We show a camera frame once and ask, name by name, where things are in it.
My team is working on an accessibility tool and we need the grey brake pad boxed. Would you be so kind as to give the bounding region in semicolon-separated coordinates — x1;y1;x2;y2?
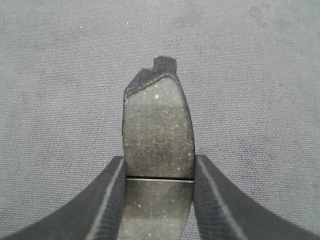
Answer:
121;56;196;240

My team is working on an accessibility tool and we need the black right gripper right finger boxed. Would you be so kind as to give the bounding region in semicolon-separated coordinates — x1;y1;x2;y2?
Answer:
193;155;320;240

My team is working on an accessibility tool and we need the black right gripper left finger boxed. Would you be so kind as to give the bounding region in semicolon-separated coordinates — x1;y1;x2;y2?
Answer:
6;156;126;240

